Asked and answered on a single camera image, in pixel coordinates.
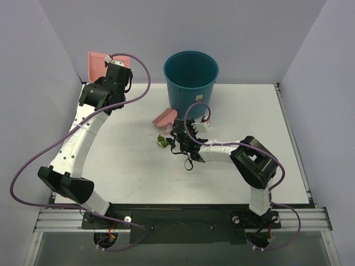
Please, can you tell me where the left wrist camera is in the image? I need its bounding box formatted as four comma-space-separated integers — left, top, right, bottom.
104, 55, 124, 67

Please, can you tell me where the purple cable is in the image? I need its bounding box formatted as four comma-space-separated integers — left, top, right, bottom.
9, 52, 152, 253
184, 101, 302, 253

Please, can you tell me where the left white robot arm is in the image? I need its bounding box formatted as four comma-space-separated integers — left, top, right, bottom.
38, 60, 133, 228

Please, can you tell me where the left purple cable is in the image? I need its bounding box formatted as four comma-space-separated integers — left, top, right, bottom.
9, 52, 152, 253

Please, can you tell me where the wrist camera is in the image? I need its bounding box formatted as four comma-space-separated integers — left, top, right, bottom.
192, 116, 211, 134
104, 55, 124, 67

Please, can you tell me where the pink dustpan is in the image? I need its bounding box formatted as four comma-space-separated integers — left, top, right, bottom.
88, 52, 130, 83

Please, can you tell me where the pink hand brush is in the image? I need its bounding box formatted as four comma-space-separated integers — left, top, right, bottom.
152, 108, 178, 129

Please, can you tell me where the green paper scrap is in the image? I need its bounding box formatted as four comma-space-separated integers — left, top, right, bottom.
156, 135, 169, 148

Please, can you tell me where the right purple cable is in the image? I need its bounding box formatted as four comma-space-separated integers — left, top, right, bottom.
184, 101, 302, 253

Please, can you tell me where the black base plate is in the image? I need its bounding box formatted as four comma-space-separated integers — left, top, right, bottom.
82, 204, 281, 244

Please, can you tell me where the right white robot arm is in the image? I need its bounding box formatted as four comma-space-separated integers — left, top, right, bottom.
170, 119, 277, 227

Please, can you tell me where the teal plastic bucket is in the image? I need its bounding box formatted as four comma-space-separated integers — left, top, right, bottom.
163, 50, 219, 120

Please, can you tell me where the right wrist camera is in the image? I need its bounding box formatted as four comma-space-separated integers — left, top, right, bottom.
192, 116, 211, 134

